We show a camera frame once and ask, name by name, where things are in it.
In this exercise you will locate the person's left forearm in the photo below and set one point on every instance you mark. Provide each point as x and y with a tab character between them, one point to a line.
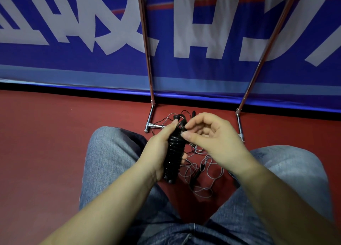
106	212

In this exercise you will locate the person's right hand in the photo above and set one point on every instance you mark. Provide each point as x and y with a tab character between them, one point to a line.
223	143

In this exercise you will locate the chrome metal stand frame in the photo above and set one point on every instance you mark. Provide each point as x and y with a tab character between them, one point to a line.
147	53

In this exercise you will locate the person's left hand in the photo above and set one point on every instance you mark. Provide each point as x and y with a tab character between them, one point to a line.
155	157

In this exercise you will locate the person's left thumb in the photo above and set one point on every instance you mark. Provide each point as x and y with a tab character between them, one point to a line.
170	129

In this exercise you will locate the blue banner with white lettering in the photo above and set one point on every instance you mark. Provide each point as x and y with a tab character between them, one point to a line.
80	61

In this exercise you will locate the person's right forearm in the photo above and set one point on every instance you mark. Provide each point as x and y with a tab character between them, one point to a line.
279	207

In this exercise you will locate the person's right thumb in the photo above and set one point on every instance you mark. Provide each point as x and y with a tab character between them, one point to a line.
193	138

